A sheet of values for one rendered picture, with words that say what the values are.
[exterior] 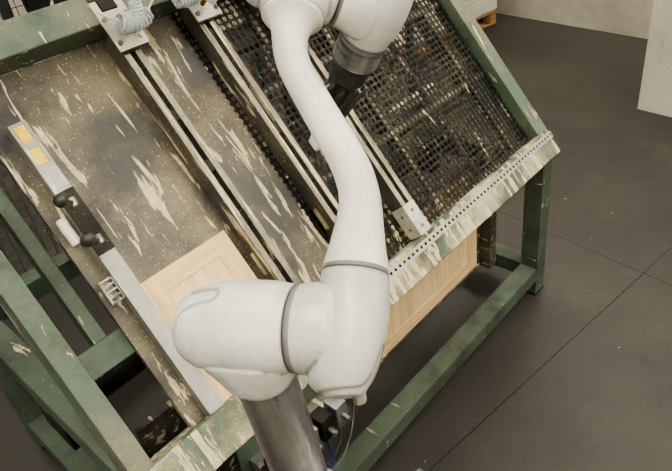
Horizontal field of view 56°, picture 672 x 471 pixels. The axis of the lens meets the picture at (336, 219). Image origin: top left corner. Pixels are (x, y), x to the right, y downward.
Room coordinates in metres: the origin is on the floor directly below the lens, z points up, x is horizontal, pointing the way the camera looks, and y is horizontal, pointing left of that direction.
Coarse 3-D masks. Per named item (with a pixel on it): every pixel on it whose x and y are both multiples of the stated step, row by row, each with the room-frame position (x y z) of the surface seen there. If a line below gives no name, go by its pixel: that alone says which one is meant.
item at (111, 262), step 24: (24, 120) 1.64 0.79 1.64; (24, 144) 1.59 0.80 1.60; (48, 168) 1.56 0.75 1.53; (48, 192) 1.54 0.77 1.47; (120, 264) 1.42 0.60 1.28; (120, 288) 1.38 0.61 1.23; (144, 312) 1.34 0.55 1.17; (168, 336) 1.31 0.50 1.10; (168, 360) 1.28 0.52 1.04; (192, 384) 1.23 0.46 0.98; (216, 408) 1.20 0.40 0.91
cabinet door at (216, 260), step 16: (208, 240) 1.58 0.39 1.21; (224, 240) 1.60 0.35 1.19; (192, 256) 1.53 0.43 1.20; (208, 256) 1.55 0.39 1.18; (224, 256) 1.56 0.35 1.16; (240, 256) 1.58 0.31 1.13; (160, 272) 1.46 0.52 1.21; (176, 272) 1.48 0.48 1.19; (192, 272) 1.49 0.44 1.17; (208, 272) 1.51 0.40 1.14; (224, 272) 1.53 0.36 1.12; (240, 272) 1.54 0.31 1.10; (144, 288) 1.41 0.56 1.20; (160, 288) 1.43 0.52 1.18; (176, 288) 1.44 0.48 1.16; (192, 288) 1.46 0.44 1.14; (160, 304) 1.39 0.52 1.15; (176, 304) 1.40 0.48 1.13; (224, 400) 1.24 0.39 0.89
